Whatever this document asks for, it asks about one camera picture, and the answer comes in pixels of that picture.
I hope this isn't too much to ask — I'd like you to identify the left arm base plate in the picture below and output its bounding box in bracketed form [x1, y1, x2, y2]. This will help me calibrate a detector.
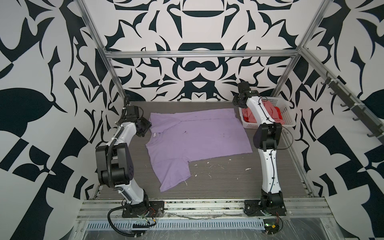
[122, 201, 165, 218]

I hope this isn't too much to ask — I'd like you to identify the white plastic laundry basket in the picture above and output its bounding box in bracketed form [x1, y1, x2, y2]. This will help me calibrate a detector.
[238, 97, 296, 129]

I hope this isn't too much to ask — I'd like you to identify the wall hook rail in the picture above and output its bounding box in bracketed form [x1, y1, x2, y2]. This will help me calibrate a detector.
[322, 71, 384, 145]

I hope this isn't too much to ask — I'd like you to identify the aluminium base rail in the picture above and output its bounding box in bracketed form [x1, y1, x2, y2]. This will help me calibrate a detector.
[77, 198, 333, 220]

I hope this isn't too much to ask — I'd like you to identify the red t-shirt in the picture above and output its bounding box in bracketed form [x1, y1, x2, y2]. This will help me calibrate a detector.
[241, 103, 284, 124]

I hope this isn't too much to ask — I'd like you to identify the aluminium frame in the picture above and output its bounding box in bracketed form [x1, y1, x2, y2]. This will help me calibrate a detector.
[80, 1, 384, 201]

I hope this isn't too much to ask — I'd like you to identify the white cable duct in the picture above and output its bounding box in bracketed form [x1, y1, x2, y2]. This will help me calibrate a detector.
[83, 218, 266, 231]

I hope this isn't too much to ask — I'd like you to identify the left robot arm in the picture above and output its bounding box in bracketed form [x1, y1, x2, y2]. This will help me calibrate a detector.
[96, 105, 152, 209]

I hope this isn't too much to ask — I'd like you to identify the purple t-shirt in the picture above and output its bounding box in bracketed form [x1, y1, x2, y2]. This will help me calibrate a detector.
[146, 109, 253, 192]

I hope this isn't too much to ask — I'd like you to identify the pink t-shirt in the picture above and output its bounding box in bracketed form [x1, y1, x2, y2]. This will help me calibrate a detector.
[262, 100, 285, 125]

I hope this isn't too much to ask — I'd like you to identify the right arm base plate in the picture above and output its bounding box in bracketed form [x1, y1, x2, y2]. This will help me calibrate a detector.
[244, 200, 287, 217]

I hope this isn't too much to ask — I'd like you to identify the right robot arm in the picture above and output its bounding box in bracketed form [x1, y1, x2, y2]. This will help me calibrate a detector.
[233, 82, 284, 209]

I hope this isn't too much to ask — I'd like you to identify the small electronics board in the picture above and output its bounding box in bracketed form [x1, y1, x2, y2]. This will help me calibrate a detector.
[263, 218, 284, 235]

